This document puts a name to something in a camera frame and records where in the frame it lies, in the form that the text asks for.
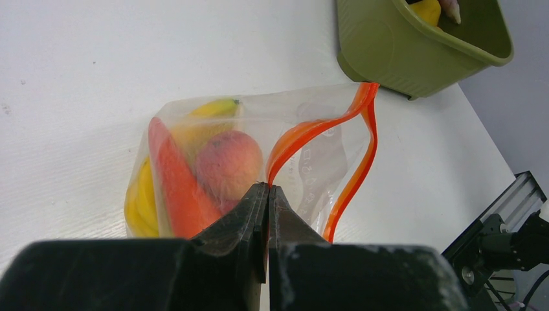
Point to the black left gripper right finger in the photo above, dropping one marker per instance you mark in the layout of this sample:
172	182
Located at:
308	273

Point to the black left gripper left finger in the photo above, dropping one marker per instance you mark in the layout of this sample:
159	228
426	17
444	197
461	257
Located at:
222	268

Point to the orange carrot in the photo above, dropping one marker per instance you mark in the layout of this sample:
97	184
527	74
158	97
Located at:
190	208

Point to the yellow banana bunch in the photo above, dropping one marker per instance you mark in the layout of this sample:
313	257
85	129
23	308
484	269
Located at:
140	206

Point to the peach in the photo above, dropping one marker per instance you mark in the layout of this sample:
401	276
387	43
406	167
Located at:
229	164

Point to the clear zip top bag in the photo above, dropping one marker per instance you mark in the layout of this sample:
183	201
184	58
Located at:
318	145

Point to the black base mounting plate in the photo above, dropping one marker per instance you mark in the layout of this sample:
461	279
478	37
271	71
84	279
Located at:
483	248

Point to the green plastic bin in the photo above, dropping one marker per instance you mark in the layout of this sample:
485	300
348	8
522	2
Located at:
388	43

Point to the yellow lemon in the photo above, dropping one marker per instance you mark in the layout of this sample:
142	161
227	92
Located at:
427	10

